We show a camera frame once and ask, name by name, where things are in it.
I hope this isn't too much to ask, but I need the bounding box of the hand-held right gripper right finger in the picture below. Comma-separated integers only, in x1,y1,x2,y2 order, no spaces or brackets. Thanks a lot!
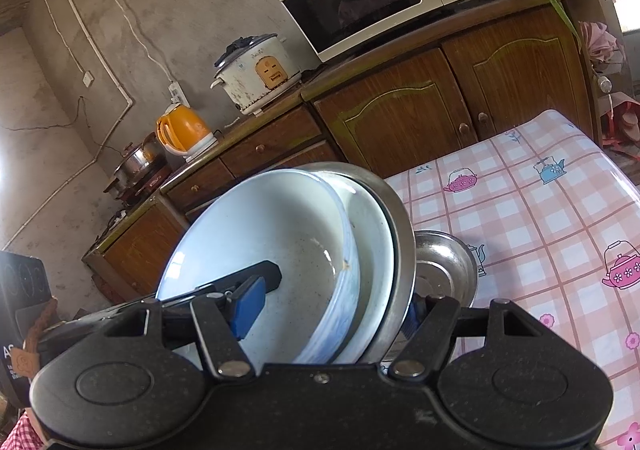
390,295,542,379

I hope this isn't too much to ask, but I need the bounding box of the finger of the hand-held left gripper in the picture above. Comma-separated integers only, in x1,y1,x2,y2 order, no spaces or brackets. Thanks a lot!
159,261,282,305

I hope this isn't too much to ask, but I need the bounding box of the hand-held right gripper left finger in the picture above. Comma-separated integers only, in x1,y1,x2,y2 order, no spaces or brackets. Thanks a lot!
107,277,266,379

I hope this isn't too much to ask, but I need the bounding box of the white bowl with blue pattern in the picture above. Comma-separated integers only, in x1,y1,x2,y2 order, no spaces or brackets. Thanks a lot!
155,169,361,365

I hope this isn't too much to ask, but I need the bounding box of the stainless steel plate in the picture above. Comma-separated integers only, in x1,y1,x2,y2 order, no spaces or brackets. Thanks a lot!
412,230,479,311

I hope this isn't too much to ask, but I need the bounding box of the small stainless steel bowl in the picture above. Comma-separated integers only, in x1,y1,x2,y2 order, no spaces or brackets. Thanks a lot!
300,161,417,366

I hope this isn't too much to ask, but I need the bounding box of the white speckled bowl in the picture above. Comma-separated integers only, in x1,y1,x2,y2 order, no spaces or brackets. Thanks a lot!
295,172,396,365

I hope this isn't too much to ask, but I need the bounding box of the person's left forearm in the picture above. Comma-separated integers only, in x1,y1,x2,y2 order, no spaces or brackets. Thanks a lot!
0,410,46,450

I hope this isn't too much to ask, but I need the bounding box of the wooden single-door cabinet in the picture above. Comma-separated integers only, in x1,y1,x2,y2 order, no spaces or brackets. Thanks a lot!
81,195,188,303

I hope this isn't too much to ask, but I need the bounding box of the pink checked tablecloth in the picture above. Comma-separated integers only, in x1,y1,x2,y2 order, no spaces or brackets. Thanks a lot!
382,108,640,450

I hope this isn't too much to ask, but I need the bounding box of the wooden cabinet with drawers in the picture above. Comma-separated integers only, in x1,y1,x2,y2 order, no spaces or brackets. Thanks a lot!
160,90,343,225

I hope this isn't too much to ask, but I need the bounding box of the red-trimmed induction cooker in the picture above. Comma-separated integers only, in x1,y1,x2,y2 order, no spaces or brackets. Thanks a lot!
102,165,173,205

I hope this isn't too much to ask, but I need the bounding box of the orange electric kettle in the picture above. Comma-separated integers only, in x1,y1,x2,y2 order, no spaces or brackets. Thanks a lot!
156,103,219,163

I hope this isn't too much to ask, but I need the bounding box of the steel cooking pot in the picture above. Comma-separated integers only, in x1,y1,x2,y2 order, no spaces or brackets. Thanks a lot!
112,132,168,191

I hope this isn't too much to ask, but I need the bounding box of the white rice cooker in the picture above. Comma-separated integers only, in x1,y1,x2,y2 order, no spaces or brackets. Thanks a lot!
210,33,303,115

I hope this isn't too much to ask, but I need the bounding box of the wooden two-door cabinet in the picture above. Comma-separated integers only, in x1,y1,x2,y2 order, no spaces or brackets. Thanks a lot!
300,0,601,181

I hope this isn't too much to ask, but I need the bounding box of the red bag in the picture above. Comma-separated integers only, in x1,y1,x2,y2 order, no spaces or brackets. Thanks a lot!
600,100,640,155

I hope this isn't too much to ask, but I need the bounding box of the pink fabric bundle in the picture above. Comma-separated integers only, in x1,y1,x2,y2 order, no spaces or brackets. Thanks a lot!
579,21,626,73

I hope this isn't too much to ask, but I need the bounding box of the green leek leaf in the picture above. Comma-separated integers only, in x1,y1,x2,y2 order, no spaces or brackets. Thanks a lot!
492,0,578,43

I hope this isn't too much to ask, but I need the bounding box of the small wooden stand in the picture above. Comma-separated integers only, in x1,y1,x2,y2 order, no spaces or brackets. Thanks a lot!
562,0,626,141

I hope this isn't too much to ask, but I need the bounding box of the white wall pipe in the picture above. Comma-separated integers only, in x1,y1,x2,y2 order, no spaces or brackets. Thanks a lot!
0,0,136,251

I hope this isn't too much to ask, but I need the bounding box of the white power cable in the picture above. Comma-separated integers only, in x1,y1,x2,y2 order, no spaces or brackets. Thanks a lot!
75,0,176,85

